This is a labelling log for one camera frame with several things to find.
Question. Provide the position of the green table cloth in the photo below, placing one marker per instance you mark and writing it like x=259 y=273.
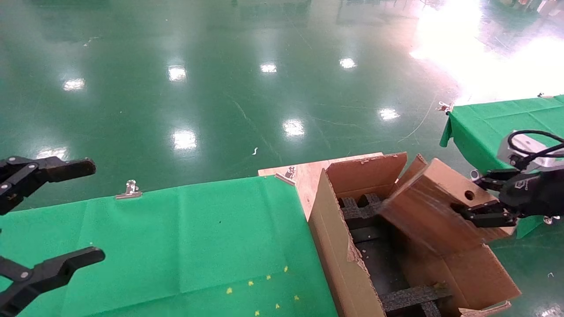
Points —
x=154 y=246
x=484 y=123

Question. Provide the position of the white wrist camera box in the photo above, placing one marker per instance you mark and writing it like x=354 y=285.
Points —
x=528 y=147

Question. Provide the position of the blue-grey box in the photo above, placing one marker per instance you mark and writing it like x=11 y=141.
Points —
x=379 y=259

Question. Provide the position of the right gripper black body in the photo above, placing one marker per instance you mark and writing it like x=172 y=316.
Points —
x=542 y=193

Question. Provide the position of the small cardboard box with hole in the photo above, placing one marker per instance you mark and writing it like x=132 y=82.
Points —
x=432 y=207

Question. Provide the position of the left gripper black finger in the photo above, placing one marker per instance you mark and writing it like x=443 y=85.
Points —
x=57 y=169
x=57 y=266

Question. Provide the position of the large open cardboard carton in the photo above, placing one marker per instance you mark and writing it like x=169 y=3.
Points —
x=339 y=259

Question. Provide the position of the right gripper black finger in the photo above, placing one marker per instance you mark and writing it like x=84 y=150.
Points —
x=489 y=215
x=498 y=180

